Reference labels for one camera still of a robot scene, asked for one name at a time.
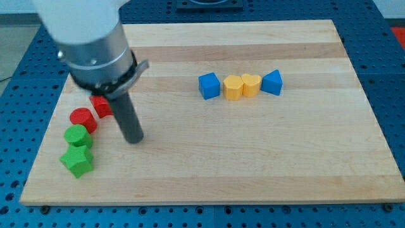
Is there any blue triangle block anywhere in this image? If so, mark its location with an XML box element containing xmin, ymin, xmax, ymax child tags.
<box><xmin>260</xmin><ymin>70</ymin><xmax>283</xmax><ymax>96</ymax></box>

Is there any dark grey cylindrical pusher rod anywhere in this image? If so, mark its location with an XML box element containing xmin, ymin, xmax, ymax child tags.
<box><xmin>108</xmin><ymin>93</ymin><xmax>144</xmax><ymax>144</ymax></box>

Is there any red cylinder block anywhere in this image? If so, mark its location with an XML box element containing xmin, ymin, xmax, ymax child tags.
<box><xmin>69</xmin><ymin>108</ymin><xmax>97</xmax><ymax>134</ymax></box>

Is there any green cylinder block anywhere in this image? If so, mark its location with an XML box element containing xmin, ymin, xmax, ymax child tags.
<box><xmin>64</xmin><ymin>124</ymin><xmax>93</xmax><ymax>148</ymax></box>

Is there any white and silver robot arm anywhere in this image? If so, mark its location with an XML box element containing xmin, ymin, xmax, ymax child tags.
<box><xmin>32</xmin><ymin>0</ymin><xmax>149</xmax><ymax>144</ymax></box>

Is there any yellow hexagon block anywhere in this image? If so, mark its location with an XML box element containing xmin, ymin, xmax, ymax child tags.
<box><xmin>223</xmin><ymin>75</ymin><xmax>244</xmax><ymax>101</ymax></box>

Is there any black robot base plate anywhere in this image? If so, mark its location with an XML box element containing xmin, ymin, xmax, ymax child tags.
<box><xmin>174</xmin><ymin>0</ymin><xmax>244</xmax><ymax>11</ymax></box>

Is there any green star block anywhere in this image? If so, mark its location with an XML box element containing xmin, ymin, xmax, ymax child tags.
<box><xmin>59</xmin><ymin>146</ymin><xmax>94</xmax><ymax>179</ymax></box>

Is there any yellow heart block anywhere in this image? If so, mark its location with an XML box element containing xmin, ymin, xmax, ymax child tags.
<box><xmin>241</xmin><ymin>73</ymin><xmax>262</xmax><ymax>98</ymax></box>

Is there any light wooden board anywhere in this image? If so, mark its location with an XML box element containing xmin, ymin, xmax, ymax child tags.
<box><xmin>20</xmin><ymin>20</ymin><xmax>404</xmax><ymax>206</ymax></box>

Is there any red star block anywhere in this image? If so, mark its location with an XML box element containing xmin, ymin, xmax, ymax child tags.
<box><xmin>89</xmin><ymin>96</ymin><xmax>113</xmax><ymax>118</ymax></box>

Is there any blue cube block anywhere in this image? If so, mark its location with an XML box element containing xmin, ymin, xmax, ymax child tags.
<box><xmin>198</xmin><ymin>72</ymin><xmax>220</xmax><ymax>99</ymax></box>

